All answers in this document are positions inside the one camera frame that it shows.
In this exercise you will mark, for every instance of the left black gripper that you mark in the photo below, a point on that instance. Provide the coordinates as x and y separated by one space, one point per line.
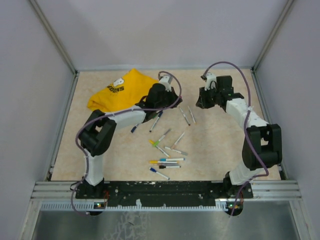
172 94

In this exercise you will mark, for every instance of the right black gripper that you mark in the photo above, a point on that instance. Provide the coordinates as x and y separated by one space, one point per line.
202 102

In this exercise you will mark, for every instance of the yellow cap rainbow marker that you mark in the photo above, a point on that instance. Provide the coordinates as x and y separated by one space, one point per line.
184 116

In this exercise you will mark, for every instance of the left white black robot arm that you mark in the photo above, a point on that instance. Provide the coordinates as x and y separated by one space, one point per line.
95 137

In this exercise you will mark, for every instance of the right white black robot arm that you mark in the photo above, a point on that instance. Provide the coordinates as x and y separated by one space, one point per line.
262 146

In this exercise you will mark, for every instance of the navy cap rainbow marker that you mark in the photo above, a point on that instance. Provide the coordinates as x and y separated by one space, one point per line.
156 121

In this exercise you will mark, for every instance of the yellow printed t-shirt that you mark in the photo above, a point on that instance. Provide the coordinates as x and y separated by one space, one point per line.
123 93

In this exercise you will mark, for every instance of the lime green cap marker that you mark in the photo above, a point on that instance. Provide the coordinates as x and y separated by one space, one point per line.
161 138

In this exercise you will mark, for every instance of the grey cap marker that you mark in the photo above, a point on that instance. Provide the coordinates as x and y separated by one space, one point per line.
176 151

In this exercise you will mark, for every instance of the yellow cap silver marker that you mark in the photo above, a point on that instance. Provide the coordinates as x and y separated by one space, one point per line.
154 162

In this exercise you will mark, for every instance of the cyan cap marker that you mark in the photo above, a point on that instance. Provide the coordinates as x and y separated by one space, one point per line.
171 159

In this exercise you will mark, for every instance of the black cap marker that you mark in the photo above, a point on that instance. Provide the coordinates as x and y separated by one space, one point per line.
169 166

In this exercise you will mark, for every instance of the blue cap whiteboard marker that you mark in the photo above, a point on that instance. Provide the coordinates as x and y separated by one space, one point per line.
159 173

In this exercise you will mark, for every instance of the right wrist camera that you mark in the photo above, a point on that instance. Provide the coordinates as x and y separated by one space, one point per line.
210 81

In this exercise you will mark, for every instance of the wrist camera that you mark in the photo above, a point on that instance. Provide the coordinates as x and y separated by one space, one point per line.
166 80
210 81

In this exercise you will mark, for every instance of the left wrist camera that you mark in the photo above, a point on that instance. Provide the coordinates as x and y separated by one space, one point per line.
166 80

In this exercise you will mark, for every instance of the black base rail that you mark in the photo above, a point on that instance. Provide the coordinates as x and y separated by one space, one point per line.
168 194

